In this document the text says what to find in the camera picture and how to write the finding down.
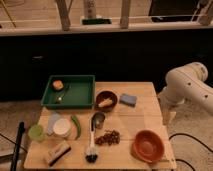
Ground orange toy bread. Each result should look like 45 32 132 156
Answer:
52 80 64 91

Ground wooden easel leg right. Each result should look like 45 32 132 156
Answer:
120 0 131 29

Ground small metal spoon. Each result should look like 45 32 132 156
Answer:
55 88 69 104

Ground wooden easel leg left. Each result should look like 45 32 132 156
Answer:
55 0 70 31

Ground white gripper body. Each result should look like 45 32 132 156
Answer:
157 87 184 114

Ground green chili pepper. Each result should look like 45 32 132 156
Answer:
71 115 81 140

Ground green box on ledge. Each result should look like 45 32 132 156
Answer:
82 18 111 25

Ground light green cup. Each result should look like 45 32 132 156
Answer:
28 125 44 142

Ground white round container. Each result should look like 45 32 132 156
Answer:
53 118 71 138

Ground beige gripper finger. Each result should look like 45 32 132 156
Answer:
162 110 170 125
169 111 176 124

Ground dark brown bowl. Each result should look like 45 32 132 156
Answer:
95 91 118 112

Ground blue grey sponge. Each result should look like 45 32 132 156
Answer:
120 94 137 106

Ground black cable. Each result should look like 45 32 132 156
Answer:
168 132 213 171

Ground wooden easel leg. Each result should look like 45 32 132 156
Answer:
120 0 131 29
55 0 70 31

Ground purple toy grapes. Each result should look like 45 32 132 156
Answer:
95 130 120 146

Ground yellow corn piece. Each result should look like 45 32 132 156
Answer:
98 98 113 107

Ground green plastic tray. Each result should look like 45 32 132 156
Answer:
41 75 95 110

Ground pale blue cloth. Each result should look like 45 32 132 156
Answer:
46 113 60 135

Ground black pole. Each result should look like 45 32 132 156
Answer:
10 122 25 171

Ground wooden block eraser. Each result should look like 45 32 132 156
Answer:
45 141 71 166

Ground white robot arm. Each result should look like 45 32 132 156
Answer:
157 62 213 125

